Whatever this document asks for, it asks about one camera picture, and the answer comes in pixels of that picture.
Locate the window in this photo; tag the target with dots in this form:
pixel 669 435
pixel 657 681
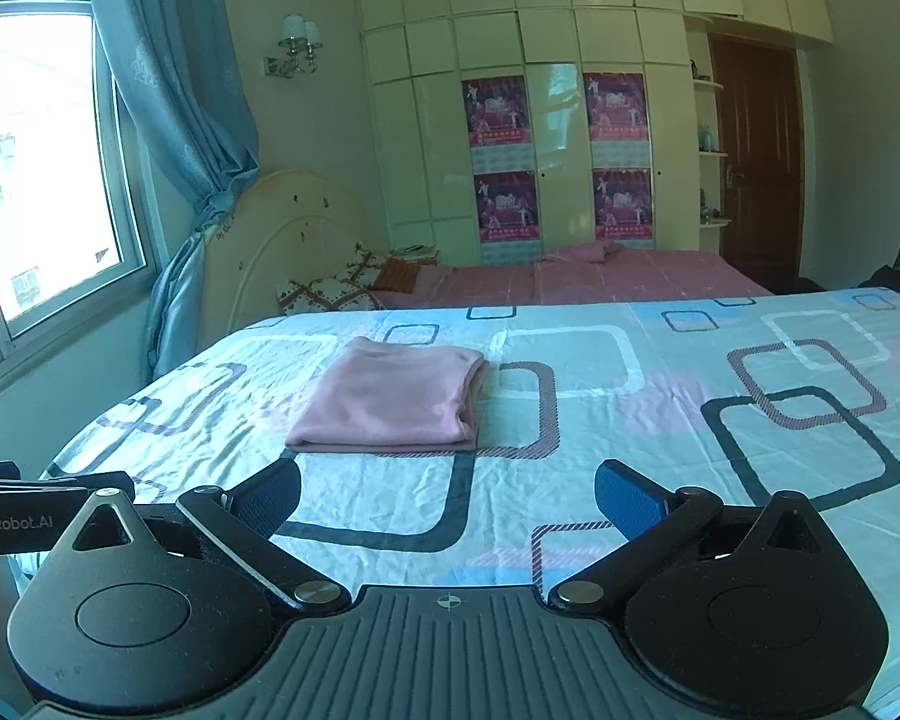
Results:
pixel 37 165

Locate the patterned pillow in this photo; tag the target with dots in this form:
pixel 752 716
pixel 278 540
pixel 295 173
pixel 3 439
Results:
pixel 322 294
pixel 360 262

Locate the dark clothes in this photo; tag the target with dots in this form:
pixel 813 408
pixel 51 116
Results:
pixel 889 276

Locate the brown cushion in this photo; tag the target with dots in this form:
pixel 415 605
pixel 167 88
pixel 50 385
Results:
pixel 399 275

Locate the wall lamp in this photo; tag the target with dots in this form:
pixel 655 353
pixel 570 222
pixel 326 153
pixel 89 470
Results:
pixel 296 45

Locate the teal bottle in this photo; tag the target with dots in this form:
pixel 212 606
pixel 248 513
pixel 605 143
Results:
pixel 706 137

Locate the blue patterned bedsheet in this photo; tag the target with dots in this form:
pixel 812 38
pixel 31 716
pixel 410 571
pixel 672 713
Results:
pixel 645 420

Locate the wall poster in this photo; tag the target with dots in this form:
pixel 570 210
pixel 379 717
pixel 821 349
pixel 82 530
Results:
pixel 495 116
pixel 506 202
pixel 615 112
pixel 624 202

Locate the bed with pink sheet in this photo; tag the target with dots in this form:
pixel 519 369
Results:
pixel 645 277

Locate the teal curtain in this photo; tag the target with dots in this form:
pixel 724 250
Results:
pixel 180 90

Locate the pink garment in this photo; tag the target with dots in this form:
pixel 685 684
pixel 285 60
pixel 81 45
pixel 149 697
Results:
pixel 581 253

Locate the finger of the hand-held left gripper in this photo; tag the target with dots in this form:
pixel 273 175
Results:
pixel 97 481

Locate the cream wardrobe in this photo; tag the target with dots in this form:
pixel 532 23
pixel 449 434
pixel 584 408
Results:
pixel 555 15

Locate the brown wooden door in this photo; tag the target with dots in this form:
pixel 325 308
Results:
pixel 757 165

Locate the cream headboard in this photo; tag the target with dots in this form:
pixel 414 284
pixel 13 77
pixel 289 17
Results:
pixel 292 232

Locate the pink sweatshirt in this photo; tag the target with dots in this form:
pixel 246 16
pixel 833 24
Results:
pixel 390 397

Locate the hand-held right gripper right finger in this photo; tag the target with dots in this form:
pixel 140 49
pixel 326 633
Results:
pixel 630 495

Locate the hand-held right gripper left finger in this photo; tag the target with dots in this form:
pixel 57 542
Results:
pixel 270 491

